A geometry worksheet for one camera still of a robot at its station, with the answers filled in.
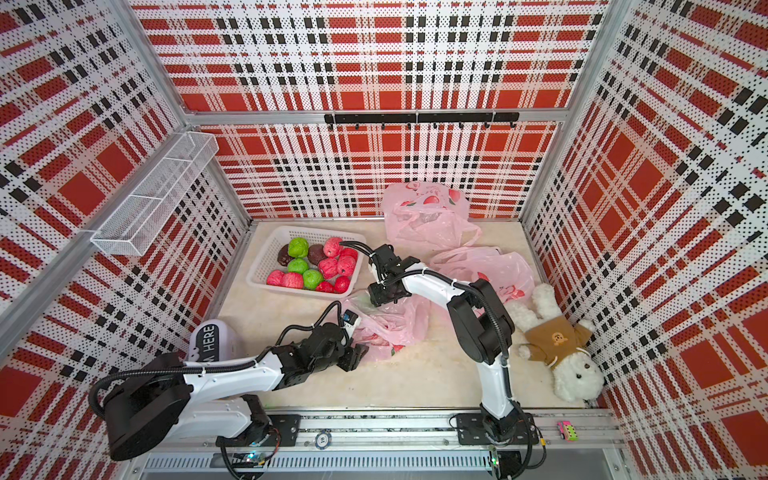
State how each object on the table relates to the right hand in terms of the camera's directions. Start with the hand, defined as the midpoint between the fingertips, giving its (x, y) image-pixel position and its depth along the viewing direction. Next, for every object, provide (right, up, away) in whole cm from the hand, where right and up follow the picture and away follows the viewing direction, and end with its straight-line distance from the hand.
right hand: (383, 297), depth 93 cm
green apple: (-30, +10, +7) cm, 32 cm away
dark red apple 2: (-35, +13, +9) cm, 38 cm away
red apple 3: (-19, +3, +3) cm, 20 cm away
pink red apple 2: (-12, +10, +3) cm, 16 cm away
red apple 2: (-14, +4, +3) cm, 15 cm away
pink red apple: (-19, +9, +6) cm, 21 cm away
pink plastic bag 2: (+40, +6, -2) cm, 40 cm away
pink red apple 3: (-18, +16, +9) cm, 26 cm away
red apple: (-13, +14, +12) cm, 22 cm away
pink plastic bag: (+2, -7, -13) cm, 14 cm away
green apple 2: (-24, +6, +3) cm, 25 cm away
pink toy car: (+46, -29, -21) cm, 59 cm away
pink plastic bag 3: (+17, +28, +28) cm, 43 cm away
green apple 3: (-29, +16, +6) cm, 34 cm away
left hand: (-6, -12, -7) cm, 15 cm away
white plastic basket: (-41, +19, +11) cm, 46 cm away
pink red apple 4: (-29, +5, 0) cm, 29 cm away
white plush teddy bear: (+49, -10, -13) cm, 51 cm away
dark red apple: (-24, +14, +9) cm, 29 cm away
